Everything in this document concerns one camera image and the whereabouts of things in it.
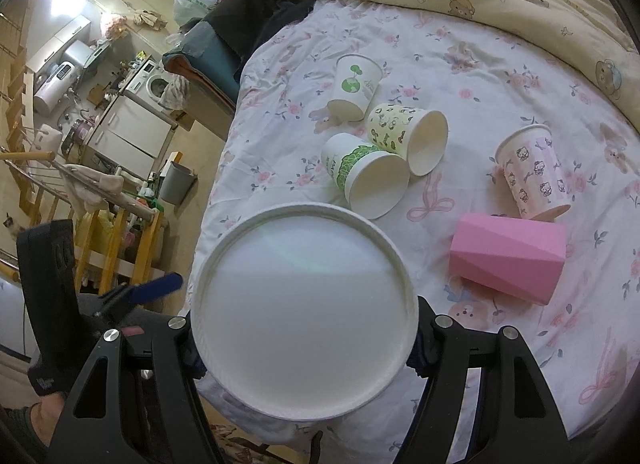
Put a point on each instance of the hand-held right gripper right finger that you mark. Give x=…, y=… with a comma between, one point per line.
x=436, y=344

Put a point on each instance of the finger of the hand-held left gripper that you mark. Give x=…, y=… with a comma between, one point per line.
x=155, y=286

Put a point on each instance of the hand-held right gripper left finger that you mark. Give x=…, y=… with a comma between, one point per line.
x=172, y=350

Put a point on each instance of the white round plate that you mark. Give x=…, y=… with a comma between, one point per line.
x=305, y=314

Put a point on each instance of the person's left forearm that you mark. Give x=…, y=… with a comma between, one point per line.
x=42, y=421

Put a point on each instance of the pink faceted cup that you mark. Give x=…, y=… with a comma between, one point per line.
x=505, y=256

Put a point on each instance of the white cup green leaf print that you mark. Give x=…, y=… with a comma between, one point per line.
x=360, y=169

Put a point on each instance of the pink cat print paper cup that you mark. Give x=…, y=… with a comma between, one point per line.
x=532, y=169

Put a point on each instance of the yellow panda print paper cup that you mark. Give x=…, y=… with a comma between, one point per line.
x=395, y=131

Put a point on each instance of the white cup green sprout print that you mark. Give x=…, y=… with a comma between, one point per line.
x=356, y=86

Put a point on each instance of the cat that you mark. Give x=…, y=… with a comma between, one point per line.
x=12, y=224

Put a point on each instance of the wooden drying rack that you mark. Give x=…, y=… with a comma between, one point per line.
x=100, y=214

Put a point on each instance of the grey trash bin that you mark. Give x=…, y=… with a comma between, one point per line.
x=175, y=183

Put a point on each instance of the white floor cabinet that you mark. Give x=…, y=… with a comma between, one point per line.
x=130, y=134

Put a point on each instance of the white washing machine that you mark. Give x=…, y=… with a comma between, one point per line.
x=150, y=81

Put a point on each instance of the white water heater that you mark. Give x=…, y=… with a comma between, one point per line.
x=56, y=81

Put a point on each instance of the floral white bed sheet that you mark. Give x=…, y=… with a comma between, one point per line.
x=500, y=94

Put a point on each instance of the white plastic bag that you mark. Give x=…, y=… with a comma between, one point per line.
x=189, y=4

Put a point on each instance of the pile of dark clothes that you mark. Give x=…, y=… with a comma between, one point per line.
x=255, y=14

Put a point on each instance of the white wall cabinet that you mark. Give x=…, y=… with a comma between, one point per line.
x=60, y=39

